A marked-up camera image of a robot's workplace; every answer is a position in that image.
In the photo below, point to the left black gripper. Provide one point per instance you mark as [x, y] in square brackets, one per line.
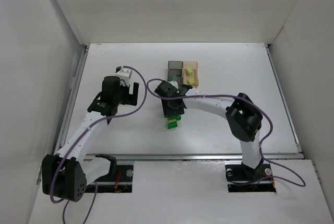
[131, 97]

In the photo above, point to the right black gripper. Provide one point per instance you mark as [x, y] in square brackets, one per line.
[173, 112]

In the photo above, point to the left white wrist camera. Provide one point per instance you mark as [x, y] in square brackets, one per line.
[124, 74]

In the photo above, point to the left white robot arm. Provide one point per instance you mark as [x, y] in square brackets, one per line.
[65, 175]

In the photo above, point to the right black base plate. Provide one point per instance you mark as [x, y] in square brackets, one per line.
[242, 179]

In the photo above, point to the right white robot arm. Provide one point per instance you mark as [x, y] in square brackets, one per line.
[244, 121]

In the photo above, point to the dark grey transparent container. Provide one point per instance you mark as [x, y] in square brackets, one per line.
[175, 67]

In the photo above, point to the green yellow lego cluster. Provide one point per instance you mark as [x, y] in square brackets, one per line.
[173, 121]

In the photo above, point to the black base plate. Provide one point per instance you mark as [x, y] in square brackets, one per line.
[242, 179]
[114, 178]

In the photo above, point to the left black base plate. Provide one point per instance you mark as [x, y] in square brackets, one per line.
[114, 178]

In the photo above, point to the light wooden container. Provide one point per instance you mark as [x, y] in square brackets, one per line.
[191, 65]

